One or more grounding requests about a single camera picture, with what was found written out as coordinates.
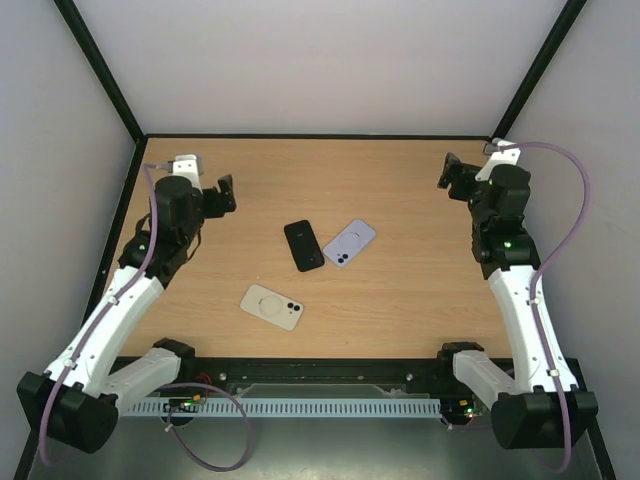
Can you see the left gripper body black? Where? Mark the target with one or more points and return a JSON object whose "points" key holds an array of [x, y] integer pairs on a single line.
{"points": [[218, 209]]}

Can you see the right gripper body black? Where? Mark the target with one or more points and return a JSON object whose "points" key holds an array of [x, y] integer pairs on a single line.
{"points": [[455, 176]]}

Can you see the black phone case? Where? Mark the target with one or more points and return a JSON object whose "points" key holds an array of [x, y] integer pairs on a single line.
{"points": [[304, 246]]}

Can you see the lilac phone case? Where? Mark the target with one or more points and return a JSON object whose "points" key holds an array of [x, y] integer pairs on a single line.
{"points": [[346, 245]]}

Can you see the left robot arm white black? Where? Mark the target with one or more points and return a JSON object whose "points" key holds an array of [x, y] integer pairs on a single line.
{"points": [[80, 396]]}

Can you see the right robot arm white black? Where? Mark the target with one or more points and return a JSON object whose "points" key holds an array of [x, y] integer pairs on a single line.
{"points": [[540, 405]]}

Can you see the beige cased phone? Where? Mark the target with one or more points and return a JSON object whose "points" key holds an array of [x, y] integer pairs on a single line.
{"points": [[272, 307]]}

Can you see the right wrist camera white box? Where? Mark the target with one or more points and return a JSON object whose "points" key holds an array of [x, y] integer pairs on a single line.
{"points": [[498, 151]]}

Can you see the black frame post right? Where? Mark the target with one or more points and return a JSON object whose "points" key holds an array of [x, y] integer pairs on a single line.
{"points": [[553, 41]]}

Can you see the black frame post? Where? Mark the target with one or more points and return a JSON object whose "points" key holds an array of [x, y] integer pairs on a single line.
{"points": [[86, 42], [553, 41]]}

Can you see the light blue slotted cable duct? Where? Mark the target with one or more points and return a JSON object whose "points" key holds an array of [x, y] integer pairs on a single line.
{"points": [[314, 408]]}

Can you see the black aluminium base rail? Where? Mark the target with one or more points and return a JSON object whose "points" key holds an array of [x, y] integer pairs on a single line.
{"points": [[416, 375]]}

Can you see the black frame post left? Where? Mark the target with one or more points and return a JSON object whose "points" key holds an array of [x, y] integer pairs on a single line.
{"points": [[86, 42]]}

